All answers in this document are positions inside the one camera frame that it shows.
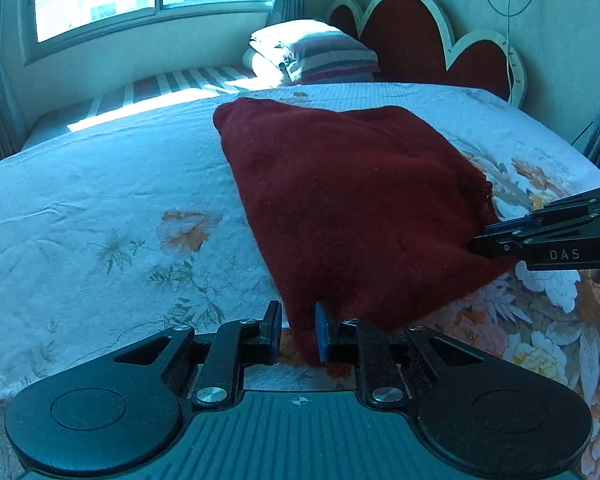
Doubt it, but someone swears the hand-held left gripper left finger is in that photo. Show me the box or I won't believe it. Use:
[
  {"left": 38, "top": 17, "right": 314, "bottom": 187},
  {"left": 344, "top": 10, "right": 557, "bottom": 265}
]
[{"left": 112, "top": 300, "right": 284, "bottom": 409}]

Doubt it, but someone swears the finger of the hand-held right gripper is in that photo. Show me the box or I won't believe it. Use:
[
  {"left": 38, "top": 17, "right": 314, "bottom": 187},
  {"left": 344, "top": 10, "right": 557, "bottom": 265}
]
[
  {"left": 466, "top": 232, "right": 600, "bottom": 272},
  {"left": 482, "top": 184, "right": 600, "bottom": 237}
]

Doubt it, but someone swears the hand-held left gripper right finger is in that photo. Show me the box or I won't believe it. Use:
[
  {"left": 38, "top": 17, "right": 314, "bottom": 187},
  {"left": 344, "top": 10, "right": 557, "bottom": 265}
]
[{"left": 314, "top": 301, "right": 487, "bottom": 407}]

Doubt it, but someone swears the dark red knit garment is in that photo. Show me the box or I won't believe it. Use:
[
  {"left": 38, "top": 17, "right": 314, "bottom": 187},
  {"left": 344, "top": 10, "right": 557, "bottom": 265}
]
[{"left": 212, "top": 97, "right": 517, "bottom": 367}]

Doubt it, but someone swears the floral white bedsheet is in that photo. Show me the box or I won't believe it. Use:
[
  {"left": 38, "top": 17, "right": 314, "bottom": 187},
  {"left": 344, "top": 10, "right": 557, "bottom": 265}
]
[{"left": 0, "top": 82, "right": 600, "bottom": 480}]

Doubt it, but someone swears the red and white headboard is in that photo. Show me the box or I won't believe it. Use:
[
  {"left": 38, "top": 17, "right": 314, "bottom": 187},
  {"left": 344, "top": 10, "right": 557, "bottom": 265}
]
[{"left": 326, "top": 0, "right": 529, "bottom": 109}]

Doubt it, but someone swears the white pillow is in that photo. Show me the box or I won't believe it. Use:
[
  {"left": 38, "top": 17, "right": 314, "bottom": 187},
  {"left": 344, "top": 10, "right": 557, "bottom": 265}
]
[{"left": 242, "top": 49, "right": 290, "bottom": 87}]

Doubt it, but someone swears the striped mattress cover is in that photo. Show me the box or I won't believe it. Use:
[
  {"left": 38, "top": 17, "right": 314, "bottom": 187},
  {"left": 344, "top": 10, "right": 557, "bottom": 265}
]
[{"left": 19, "top": 64, "right": 262, "bottom": 152}]

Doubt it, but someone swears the striped pillow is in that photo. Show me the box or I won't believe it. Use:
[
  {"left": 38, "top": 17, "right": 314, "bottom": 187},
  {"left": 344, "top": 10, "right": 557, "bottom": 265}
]
[{"left": 249, "top": 19, "right": 382, "bottom": 84}]

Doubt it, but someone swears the large framed window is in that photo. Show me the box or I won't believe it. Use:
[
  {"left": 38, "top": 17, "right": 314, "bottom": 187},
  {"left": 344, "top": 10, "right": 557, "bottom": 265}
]
[{"left": 24, "top": 0, "right": 282, "bottom": 66}]

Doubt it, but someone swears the white hanging cord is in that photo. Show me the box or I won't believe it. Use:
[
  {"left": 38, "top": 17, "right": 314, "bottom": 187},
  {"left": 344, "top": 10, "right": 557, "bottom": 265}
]
[{"left": 484, "top": 0, "right": 537, "bottom": 97}]

